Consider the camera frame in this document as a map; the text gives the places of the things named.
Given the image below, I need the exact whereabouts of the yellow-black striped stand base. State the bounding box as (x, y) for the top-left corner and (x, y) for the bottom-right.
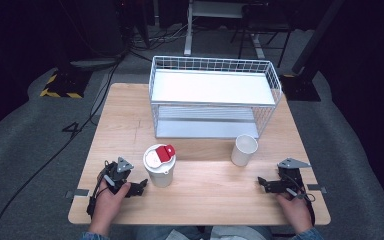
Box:
(39, 68), (94, 100)

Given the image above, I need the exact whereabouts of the person's right hand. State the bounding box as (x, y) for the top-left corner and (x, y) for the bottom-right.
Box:
(275, 191), (314, 235)

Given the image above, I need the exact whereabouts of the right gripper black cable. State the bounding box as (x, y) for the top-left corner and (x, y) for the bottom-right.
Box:
(284, 173), (317, 228)

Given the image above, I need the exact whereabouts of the white cup with red-tab lid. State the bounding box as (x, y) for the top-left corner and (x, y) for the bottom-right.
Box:
(142, 143), (177, 188)

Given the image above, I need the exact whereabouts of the black stand base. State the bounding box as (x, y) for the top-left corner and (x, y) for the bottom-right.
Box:
(279, 73), (322, 102)

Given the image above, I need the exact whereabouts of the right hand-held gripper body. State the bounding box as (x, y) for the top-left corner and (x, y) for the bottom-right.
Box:
(266, 157), (312, 201)

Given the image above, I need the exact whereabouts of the bundle of floor cables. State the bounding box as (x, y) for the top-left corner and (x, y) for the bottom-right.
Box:
(126, 19), (189, 63)

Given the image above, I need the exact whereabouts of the white desk frame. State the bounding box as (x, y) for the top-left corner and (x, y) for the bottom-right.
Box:
(183, 0), (248, 57)

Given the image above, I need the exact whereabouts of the white wire rack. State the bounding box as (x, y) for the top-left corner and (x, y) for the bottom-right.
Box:
(148, 55), (283, 140)

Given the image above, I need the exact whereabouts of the black metal chair frame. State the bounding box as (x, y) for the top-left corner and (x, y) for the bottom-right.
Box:
(229, 2), (296, 69)

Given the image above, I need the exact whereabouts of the grey tape strip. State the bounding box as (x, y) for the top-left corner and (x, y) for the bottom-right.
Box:
(306, 183), (328, 195)
(65, 188), (90, 200)

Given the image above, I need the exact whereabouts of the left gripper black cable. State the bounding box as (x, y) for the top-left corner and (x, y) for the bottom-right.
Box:
(86, 159), (114, 218)

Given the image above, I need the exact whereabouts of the long black floor cable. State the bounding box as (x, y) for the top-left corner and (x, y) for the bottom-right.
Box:
(0, 58), (124, 240)

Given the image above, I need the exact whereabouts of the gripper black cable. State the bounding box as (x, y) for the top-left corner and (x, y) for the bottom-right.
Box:
(86, 159), (114, 218)
(284, 173), (317, 228)

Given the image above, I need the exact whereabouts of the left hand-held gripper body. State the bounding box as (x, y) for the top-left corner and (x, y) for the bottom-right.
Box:
(96, 156), (140, 198)

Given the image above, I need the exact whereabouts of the black slanted pole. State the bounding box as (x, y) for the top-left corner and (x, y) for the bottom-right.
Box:
(291, 0), (346, 76)

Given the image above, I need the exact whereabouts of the white paper cup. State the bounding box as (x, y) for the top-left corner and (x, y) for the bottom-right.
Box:
(230, 133), (259, 167)

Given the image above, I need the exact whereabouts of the person's left hand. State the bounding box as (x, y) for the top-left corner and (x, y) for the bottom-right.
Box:
(88, 179), (132, 235)

